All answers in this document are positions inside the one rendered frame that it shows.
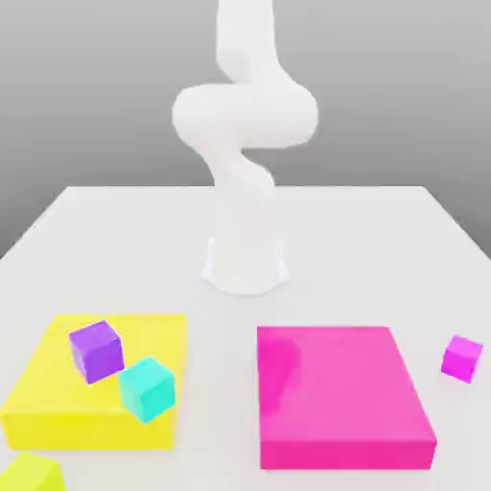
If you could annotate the large yellow box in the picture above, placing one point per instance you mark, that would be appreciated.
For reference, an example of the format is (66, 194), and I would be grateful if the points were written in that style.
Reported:
(50, 406)

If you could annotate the small lime cube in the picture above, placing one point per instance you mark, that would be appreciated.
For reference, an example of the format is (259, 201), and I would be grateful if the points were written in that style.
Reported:
(30, 475)

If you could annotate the small turquoise cube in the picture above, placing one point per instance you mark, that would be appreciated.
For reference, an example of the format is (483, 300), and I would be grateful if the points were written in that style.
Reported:
(147, 389)

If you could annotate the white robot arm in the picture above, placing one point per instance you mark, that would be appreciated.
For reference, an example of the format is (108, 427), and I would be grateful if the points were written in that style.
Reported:
(245, 115)

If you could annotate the large pink box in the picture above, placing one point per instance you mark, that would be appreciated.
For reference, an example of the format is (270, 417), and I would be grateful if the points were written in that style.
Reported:
(345, 387)

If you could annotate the small purple cube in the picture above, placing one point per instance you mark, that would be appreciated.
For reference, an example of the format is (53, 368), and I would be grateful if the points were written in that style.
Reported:
(98, 353)

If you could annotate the small magenta cube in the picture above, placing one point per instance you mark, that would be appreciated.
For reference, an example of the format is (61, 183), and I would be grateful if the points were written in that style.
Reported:
(460, 358)

